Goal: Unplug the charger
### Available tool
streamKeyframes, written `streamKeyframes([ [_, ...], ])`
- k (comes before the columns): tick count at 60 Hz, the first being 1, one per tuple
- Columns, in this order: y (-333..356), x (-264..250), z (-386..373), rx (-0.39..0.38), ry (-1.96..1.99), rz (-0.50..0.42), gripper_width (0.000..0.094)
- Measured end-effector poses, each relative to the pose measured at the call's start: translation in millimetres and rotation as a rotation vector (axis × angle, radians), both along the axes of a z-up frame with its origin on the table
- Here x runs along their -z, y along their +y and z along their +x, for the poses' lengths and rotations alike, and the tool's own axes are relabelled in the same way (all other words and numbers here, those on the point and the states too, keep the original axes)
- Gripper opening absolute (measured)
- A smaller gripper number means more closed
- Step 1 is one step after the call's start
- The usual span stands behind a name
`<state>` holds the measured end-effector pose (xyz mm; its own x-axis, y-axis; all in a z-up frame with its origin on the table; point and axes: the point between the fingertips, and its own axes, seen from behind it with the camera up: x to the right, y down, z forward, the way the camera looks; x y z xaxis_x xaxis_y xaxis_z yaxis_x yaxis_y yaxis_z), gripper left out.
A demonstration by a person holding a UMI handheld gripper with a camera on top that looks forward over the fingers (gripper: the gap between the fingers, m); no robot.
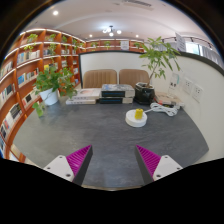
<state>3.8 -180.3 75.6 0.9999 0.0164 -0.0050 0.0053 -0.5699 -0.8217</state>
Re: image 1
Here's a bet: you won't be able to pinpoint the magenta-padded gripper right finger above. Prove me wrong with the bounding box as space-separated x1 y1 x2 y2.
134 144 184 186

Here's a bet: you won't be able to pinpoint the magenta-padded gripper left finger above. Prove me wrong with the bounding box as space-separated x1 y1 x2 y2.
43 144 94 187

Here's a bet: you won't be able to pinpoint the yellow charger block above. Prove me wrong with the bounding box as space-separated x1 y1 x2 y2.
134 108 144 121

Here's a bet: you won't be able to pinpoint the round white power strip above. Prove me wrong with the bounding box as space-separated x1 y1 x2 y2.
125 109 148 128

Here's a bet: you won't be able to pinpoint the red and black book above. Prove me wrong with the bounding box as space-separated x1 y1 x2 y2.
162 100 185 109

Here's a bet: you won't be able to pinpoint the large beige book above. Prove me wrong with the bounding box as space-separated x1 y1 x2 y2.
154 91 182 105

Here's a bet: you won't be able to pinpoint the thin white book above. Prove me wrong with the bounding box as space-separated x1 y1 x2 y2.
65 98 98 106

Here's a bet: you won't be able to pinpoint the white book with pink cover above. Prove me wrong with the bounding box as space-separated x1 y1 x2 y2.
72 87 102 100

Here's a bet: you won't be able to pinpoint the leafy plant in white pot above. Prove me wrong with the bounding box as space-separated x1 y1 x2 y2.
32 65 78 118

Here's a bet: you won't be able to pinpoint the dark thick book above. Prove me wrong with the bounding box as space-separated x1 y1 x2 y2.
97 96 135 105

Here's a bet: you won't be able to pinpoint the clear acrylic sign stand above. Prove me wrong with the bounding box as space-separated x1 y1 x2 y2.
168 72 181 93

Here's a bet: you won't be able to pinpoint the grey photo cover book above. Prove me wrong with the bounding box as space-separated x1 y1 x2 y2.
100 83 136 99

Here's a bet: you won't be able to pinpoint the orange wooden bookshelf unit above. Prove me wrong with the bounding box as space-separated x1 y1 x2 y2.
0 28 146 164

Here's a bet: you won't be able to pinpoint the tall plant in black pot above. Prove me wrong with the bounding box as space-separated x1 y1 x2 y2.
134 36 183 106

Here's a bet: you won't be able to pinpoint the white curtain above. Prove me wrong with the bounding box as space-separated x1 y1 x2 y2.
199 42 224 69

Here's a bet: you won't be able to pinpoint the white and purple placard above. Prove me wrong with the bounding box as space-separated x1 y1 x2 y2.
175 32 187 53

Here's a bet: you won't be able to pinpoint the small white framed sign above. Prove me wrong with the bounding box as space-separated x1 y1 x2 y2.
120 40 130 51

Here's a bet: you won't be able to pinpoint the black chandelier with round bulbs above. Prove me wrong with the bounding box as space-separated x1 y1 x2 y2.
102 25 123 38

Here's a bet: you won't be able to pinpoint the recessed ceiling spotlights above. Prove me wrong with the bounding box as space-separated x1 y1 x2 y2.
50 9 141 39

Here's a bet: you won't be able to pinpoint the ceiling air vent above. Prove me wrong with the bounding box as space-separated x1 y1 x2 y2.
121 0 153 10

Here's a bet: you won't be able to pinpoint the white power strip cable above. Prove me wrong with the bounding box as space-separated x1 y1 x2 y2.
143 102 181 118

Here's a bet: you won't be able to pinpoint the white wall socket plate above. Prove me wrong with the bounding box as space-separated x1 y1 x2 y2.
192 83 204 103
182 78 194 95

